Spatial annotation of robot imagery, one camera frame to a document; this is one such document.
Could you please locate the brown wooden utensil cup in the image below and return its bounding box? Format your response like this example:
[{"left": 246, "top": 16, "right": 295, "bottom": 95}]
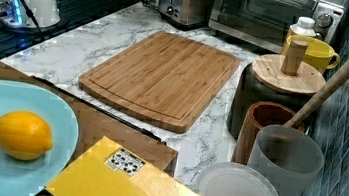
[{"left": 231, "top": 101, "right": 296, "bottom": 165}]

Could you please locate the yellow mug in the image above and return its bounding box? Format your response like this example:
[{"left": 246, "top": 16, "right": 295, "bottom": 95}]
[{"left": 282, "top": 35, "right": 341, "bottom": 74}]

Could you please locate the light blue plate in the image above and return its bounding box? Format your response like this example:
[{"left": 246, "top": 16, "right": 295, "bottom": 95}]
[{"left": 0, "top": 80, "right": 79, "bottom": 196}]

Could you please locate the stainless steel toaster oven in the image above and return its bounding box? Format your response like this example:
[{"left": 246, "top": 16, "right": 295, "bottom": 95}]
[{"left": 209, "top": 0, "right": 349, "bottom": 53}]

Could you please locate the frosted grey cup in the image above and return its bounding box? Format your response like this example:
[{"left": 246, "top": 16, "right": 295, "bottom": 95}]
[{"left": 247, "top": 125, "right": 324, "bottom": 196}]

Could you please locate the dark canister with wooden lid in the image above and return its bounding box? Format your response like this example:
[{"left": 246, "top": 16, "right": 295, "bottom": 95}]
[{"left": 227, "top": 53, "right": 326, "bottom": 139}]

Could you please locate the glass jar of cereal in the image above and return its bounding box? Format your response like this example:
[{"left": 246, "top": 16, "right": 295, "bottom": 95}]
[{"left": 195, "top": 162, "right": 278, "bottom": 196}]

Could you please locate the yellow cereal box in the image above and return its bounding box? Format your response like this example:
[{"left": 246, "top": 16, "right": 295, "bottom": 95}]
[{"left": 45, "top": 137, "right": 199, "bottom": 196}]

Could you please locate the bamboo cutting board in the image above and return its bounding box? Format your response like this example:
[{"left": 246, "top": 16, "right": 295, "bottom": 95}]
[{"left": 78, "top": 31, "right": 240, "bottom": 133}]

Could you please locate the wooden spoon handle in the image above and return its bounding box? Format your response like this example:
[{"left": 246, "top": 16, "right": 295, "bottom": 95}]
[{"left": 284, "top": 59, "right": 349, "bottom": 127}]

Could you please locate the yellow lemon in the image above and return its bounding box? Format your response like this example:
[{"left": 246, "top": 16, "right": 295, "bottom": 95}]
[{"left": 0, "top": 110, "right": 54, "bottom": 161}]

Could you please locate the white capped yellow bottle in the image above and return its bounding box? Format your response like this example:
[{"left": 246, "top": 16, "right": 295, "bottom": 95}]
[{"left": 287, "top": 17, "right": 316, "bottom": 38}]

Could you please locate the silver two-slot toaster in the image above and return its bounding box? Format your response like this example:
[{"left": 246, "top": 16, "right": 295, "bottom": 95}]
[{"left": 158, "top": 0, "right": 215, "bottom": 30}]

